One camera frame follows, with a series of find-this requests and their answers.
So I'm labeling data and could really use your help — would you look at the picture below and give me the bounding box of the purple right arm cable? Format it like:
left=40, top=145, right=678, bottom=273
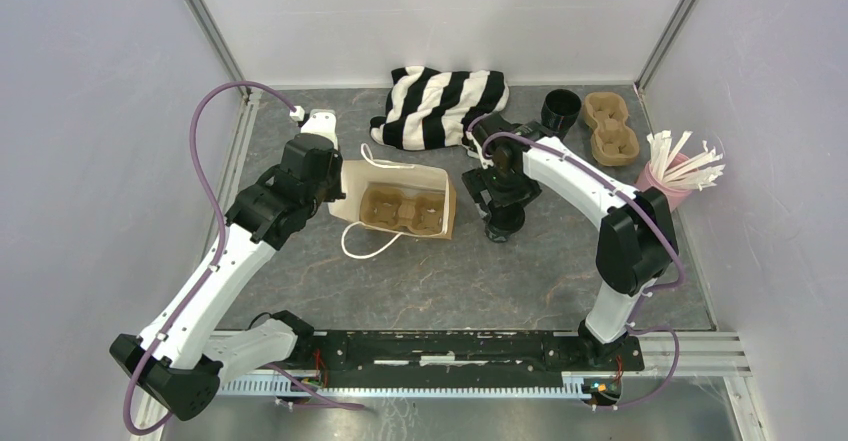
left=466, top=113, right=687, bottom=411

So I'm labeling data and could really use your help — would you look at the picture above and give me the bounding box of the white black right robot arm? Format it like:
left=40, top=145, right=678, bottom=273
left=462, top=114, right=685, bottom=369

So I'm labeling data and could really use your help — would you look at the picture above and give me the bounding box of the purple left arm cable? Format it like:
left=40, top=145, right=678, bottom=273
left=123, top=80, right=369, bottom=437

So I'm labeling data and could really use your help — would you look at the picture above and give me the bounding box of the stack of black cups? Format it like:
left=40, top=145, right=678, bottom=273
left=540, top=89, right=582, bottom=138

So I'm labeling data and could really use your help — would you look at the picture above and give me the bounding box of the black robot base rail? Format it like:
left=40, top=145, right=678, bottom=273
left=245, top=312, right=645, bottom=407

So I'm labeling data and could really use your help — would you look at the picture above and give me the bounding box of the black white striped towel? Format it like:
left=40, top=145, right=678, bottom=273
left=369, top=66, right=509, bottom=151

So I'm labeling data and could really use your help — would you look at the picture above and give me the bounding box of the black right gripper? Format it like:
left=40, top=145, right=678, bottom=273
left=463, top=159, right=542, bottom=222

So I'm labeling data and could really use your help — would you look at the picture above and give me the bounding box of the pink straw holder cup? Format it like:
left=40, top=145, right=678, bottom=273
left=634, top=161, right=692, bottom=212

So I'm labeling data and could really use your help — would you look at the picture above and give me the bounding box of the brown paper bag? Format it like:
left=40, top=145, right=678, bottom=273
left=328, top=143, right=457, bottom=260

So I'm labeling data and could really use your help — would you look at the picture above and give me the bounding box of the white wrapped straws bundle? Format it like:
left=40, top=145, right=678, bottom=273
left=646, top=130, right=726, bottom=191

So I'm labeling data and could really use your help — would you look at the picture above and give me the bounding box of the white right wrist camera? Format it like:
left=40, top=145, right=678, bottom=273
left=465, top=131, right=494, bottom=169

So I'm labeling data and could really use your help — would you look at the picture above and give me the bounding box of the black paper coffee cup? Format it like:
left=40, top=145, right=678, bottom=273
left=484, top=204, right=526, bottom=243

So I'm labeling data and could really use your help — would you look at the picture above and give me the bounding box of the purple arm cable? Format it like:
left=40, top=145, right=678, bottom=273
left=123, top=80, right=369, bottom=437
left=466, top=113, right=687, bottom=411

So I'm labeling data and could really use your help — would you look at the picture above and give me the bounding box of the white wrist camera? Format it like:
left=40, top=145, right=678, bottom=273
left=465, top=131, right=494, bottom=169
left=289, top=106, right=339, bottom=150

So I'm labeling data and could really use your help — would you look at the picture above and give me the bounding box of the brown cardboard cup carrier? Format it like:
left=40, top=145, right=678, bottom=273
left=359, top=184, right=450, bottom=237
left=582, top=92, right=640, bottom=167

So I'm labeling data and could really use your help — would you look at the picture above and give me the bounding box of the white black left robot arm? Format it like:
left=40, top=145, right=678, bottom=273
left=109, top=132, right=344, bottom=421

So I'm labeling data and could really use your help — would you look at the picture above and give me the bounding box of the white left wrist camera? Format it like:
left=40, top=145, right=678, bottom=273
left=289, top=106, right=339, bottom=150

